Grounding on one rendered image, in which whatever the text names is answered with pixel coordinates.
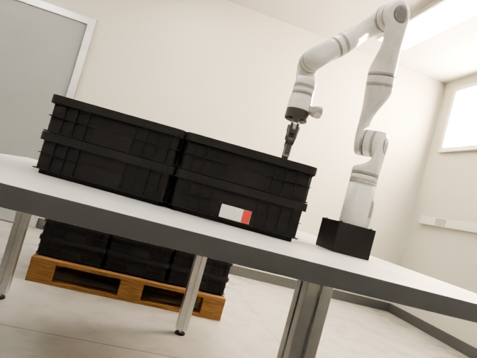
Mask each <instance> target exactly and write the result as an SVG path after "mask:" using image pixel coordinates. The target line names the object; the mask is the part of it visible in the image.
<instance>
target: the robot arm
mask: <svg viewBox="0 0 477 358"><path fill-rule="evenodd" d="M409 20H410V9H409V6H408V5H407V3H405V2H404V1H401V0H398V1H393V2H390V3H388V4H384V5H382V6H381V7H379V8H378V9H377V10H375V11H374V12H373V13H372V14H371V15H370V16H368V17H367V18H365V19H364V20H362V21H361V22H360V23H358V24H356V25H355V26H352V27H350V28H348V29H346V30H345V31H342V32H340V33H338V34H337V35H335V36H333V37H331V38H330V39H328V40H326V41H324V42H322V43H319V44H317V45H315V46H313V47H311V48H310V49H308V50H307V51H306V52H305V53H303V54H302V56H301V57H300V59H299V62H298V64H297V73H296V80H295V84H294V87H293V89H292V94H291V96H290V99H289V102H288V104H287V109H286V112H285V119H287V120H288V121H290V122H291V123H290V124H288V125H287V130H286V131H287V132H286V135H285V143H284V149H283V154H282V158H285V159H288V157H289V156H290V152H291V150H292V146H293V144H294V142H295V140H296V138H297V134H298V132H299V130H300V127H299V125H300V124H306V123H307V121H308V118H309V115H310V116H311V117H312V118H315V119H319V118H320V117H321V115H322V113H323V111H324V109H323V107H320V106H316V107H312V100H313V97H314V92H315V90H316V86H317V83H316V81H315V77H316V74H317V71H318V69H319V68H321V67H323V66H324V65H326V64H327V63H330V62H331V61H332V60H336V59H338V58H340V57H342V56H344V55H345V54H347V53H350V52H351V51H352V50H354V49H355V48H357V47H358V46H359V45H360V44H362V42H364V41H365V40H368V39H369V38H372V37H373V36H377V35H380V34H382V33H384V35H383V41H382V44H381V46H380V49H379V51H378V53H377V55H376V56H375V58H374V60H373V62H372V63H371V66H370V68H369V70H368V76H367V80H366V88H365V93H364V98H363V106H362V110H361V115H360V119H359V122H358V127H357V130H356V135H355V139H354V143H353V150H354V153H355V154H356V155H359V156H367V157H371V159H370V160H369V161H368V162H365V163H362V164H357V165H354V166H353V168H352V170H351V175H350V178H349V184H348V187H347V190H346V195H345V198H344V203H343V207H342V210H341V214H340V218H339V221H340V220H341V221H343V222H345V223H349V224H353V225H356V226H359V227H364V228H367V229H368V228H369V225H370V222H371V217H372V214H373V208H374V205H375V201H373V198H374V195H375V189H376V186H377V183H378V178H379V175H380V171H381V168H382V165H383V161H384V158H385V154H386V151H387V149H388V143H389V136H388V134H387V133H386V132H383V131H374V130H369V126H370V124H371V121H372V119H373V117H374V116H375V114H376V113H377V111H378V110H379V109H380V108H381V107H382V106H383V105H384V104H385V103H386V102H387V100H388V99H389V98H390V96H391V95H392V93H393V90H394V86H395V78H396V73H397V68H398V62H399V59H400V52H401V48H402V43H403V41H404V37H405V34H406V30H407V27H408V23H409Z"/></svg>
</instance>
